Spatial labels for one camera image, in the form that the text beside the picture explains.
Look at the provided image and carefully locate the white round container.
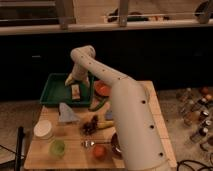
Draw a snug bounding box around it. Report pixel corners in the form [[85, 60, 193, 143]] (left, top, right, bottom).
[[33, 120, 53, 139]]

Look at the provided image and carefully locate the yellow corn cob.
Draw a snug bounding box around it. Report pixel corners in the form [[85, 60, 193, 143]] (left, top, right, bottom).
[[97, 121, 114, 129]]

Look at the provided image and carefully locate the dark grape bunch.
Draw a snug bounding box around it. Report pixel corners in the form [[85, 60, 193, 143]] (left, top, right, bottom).
[[81, 115, 98, 135]]

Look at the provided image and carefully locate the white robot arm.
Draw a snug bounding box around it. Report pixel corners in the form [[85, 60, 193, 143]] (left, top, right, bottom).
[[66, 45, 171, 171]]

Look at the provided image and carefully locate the black stand left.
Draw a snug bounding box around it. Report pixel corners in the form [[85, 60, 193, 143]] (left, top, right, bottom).
[[14, 126, 25, 171]]

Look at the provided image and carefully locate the green plastic cup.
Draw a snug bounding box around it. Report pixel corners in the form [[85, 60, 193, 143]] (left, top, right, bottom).
[[49, 139, 65, 157]]

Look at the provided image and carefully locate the small orange cup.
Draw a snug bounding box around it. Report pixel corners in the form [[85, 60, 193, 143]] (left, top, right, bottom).
[[92, 145, 107, 160]]

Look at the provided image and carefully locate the green plastic tray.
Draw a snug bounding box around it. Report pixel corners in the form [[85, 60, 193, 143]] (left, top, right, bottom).
[[40, 73, 94, 107]]

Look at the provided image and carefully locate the orange bowl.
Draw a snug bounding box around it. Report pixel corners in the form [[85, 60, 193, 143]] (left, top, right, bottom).
[[94, 80, 111, 97]]

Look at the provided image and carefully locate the dark brown bowl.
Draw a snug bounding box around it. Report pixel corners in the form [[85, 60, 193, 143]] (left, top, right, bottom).
[[110, 133, 122, 157]]

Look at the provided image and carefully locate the silver spoon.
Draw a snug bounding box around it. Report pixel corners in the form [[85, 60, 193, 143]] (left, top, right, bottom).
[[81, 140, 110, 148]]

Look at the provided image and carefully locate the blue grey cloth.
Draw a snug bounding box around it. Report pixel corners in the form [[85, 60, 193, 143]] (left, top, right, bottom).
[[59, 102, 80, 123]]

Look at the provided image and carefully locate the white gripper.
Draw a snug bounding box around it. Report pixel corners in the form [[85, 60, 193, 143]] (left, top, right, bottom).
[[65, 63, 92, 88]]

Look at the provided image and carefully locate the purple grey sponge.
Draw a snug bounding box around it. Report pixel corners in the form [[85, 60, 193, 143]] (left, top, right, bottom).
[[104, 110, 113, 121]]

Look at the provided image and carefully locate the green cucumber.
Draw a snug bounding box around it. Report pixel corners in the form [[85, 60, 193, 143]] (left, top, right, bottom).
[[88, 97, 108, 112]]

